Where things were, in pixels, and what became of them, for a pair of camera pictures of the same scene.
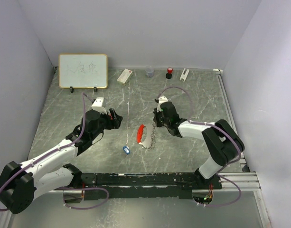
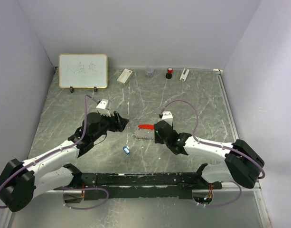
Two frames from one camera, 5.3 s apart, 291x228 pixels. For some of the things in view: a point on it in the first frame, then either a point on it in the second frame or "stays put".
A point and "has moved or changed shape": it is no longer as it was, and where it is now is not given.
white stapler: [184, 76] stays put
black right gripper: [156, 113] to [157, 138]
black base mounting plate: [146, 185] stays put
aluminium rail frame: [247, 180] stays put
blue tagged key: [126, 150] stays put
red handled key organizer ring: [150, 128] has moved or changed shape
